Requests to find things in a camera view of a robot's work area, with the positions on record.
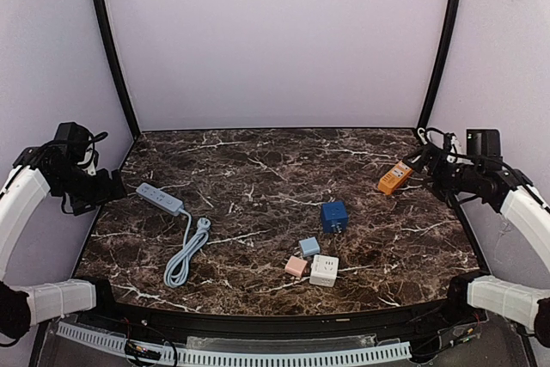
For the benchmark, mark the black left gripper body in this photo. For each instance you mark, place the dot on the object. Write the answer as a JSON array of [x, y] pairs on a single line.
[[87, 191]]

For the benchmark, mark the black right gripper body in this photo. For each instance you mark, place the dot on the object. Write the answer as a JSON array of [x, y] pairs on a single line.
[[445, 180]]

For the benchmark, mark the orange power strip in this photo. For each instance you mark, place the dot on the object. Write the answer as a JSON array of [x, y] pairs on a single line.
[[394, 178]]

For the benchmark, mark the dark blue cube socket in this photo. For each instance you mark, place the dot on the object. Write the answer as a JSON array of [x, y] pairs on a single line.
[[334, 217]]

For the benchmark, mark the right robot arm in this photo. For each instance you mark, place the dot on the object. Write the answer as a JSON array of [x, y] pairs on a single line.
[[510, 221]]

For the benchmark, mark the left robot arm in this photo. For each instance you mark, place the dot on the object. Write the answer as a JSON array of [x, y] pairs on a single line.
[[47, 248]]

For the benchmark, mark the light blue charger plug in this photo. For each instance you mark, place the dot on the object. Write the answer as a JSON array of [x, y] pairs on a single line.
[[309, 247]]

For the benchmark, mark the pink charger plug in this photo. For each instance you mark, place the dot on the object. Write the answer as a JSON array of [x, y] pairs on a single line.
[[296, 267]]

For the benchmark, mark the grey-blue power strip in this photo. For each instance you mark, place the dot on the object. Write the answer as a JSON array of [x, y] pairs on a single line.
[[160, 199]]

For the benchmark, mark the white cube socket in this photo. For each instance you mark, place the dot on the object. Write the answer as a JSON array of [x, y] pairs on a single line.
[[324, 270]]

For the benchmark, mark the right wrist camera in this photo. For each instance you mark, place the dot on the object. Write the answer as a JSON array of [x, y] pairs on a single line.
[[483, 142]]

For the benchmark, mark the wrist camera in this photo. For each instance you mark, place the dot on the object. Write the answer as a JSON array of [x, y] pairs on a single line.
[[483, 142], [74, 140]]

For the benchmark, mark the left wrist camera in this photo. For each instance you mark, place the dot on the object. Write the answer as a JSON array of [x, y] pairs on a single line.
[[74, 140]]

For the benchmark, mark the black front table rail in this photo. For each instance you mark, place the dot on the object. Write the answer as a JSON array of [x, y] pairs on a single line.
[[419, 321]]

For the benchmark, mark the light blue slotted cable duct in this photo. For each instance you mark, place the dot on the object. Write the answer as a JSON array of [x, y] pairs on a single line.
[[348, 351]]

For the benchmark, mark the black right frame post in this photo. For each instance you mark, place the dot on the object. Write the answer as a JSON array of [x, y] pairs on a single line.
[[448, 26]]

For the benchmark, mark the black frame post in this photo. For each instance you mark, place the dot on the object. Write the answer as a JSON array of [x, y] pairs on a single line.
[[448, 26], [115, 68]]

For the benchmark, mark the black left frame post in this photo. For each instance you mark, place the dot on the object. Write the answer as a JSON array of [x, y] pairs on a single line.
[[115, 68]]

